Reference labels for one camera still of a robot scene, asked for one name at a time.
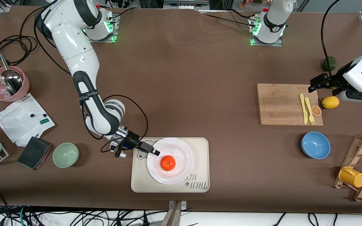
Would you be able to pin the white round plate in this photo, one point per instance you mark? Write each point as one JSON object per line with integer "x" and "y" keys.
{"x": 181, "y": 153}

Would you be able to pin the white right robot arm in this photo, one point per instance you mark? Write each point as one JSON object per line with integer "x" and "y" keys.
{"x": 74, "y": 47}

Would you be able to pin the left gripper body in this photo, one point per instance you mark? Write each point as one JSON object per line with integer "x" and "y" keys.
{"x": 337, "y": 78}

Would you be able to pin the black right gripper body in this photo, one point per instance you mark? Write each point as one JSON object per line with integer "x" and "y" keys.
{"x": 134, "y": 140}

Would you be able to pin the green bowl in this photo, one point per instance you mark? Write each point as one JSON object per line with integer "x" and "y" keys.
{"x": 66, "y": 155}

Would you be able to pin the yellow plastic knife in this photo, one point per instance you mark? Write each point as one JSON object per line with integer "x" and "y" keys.
{"x": 303, "y": 108}

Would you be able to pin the white plastic bag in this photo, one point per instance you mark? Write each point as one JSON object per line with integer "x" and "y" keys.
{"x": 20, "y": 121}

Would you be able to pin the orange fruit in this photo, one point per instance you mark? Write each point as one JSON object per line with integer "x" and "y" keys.
{"x": 167, "y": 163}

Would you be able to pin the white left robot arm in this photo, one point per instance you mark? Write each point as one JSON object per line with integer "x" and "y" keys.
{"x": 272, "y": 25}

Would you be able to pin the yellow mug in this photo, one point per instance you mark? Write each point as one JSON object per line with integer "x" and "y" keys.
{"x": 352, "y": 177}

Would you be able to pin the yellow plastic fork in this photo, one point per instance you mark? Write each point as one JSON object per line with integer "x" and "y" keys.
{"x": 309, "y": 108}

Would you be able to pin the blue bowl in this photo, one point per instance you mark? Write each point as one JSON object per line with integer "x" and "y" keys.
{"x": 315, "y": 145}

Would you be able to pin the aluminium frame bracket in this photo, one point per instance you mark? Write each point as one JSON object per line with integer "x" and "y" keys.
{"x": 4, "y": 8}

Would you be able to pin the wooden peg rack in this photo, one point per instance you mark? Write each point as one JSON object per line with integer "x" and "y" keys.
{"x": 361, "y": 157}

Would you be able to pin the wooden cutting board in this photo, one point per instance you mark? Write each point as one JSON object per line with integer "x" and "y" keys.
{"x": 278, "y": 103}

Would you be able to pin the beige bear tray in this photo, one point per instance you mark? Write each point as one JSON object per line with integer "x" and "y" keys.
{"x": 200, "y": 163}

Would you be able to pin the metal scoop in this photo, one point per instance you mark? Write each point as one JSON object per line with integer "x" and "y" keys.
{"x": 10, "y": 81}

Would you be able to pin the orange slice toy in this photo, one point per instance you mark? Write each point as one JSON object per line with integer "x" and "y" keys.
{"x": 316, "y": 110}

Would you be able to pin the dark grey sponge cloth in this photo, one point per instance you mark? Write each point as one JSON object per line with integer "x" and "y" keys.
{"x": 34, "y": 153}

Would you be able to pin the yellow lemon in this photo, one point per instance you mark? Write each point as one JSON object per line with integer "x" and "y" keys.
{"x": 330, "y": 102}

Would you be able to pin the green lime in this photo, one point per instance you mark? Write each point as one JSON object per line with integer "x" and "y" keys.
{"x": 329, "y": 64}

